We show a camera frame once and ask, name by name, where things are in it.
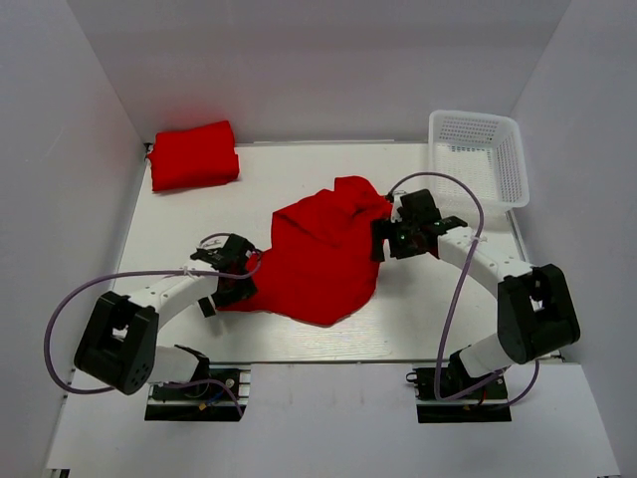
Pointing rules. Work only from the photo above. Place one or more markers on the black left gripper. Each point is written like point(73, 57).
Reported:
point(239, 287)

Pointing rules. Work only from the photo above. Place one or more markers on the red folded t shirt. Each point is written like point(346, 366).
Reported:
point(203, 156)

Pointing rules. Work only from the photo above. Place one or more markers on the white plastic mesh basket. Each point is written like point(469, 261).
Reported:
point(483, 151)

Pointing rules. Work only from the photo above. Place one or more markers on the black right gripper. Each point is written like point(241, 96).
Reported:
point(379, 240)

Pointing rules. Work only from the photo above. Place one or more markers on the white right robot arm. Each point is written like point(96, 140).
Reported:
point(535, 312)

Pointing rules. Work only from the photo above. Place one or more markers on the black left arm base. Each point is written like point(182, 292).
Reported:
point(206, 402)

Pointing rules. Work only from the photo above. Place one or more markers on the red t shirt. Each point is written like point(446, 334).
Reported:
point(203, 156)
point(318, 269)

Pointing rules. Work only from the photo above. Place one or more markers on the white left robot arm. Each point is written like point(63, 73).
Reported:
point(119, 345)

